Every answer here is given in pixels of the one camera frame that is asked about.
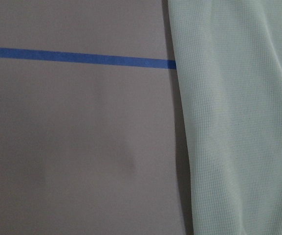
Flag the green long-sleeve shirt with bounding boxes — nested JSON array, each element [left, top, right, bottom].
[[168, 0, 282, 235]]

